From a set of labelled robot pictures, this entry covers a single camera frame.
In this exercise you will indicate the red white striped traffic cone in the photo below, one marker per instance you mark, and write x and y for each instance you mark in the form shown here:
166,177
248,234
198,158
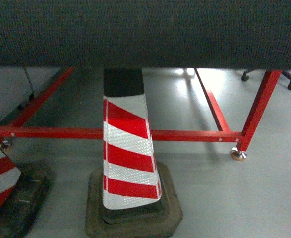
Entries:
131,195

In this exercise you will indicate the black table mat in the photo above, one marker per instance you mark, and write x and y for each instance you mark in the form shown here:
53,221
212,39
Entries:
233,34

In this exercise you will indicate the black office chair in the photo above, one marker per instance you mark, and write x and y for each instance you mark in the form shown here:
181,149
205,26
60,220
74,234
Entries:
285,73

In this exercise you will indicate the red metal table frame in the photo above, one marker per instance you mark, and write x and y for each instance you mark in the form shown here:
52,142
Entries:
223,133

